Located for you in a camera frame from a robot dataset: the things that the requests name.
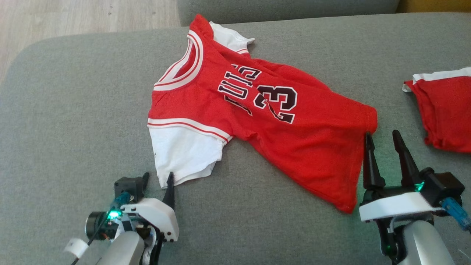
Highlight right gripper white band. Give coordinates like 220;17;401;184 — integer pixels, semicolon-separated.
359;129;443;265

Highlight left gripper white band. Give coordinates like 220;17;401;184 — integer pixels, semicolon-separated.
85;172;180;265

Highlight red Bulls jersey white sleeves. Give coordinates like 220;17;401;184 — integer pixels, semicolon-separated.
147;14;378;214

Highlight large grey sofa chaise cushion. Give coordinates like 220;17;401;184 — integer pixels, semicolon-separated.
0;12;471;265

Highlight wide yellow sofa back cushion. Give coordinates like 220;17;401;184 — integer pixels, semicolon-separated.
396;0;471;14

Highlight grey sofa seat cushion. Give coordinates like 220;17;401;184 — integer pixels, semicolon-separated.
177;0;400;27

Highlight white tape tag on cable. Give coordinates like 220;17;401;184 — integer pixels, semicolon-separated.
63;238;89;258

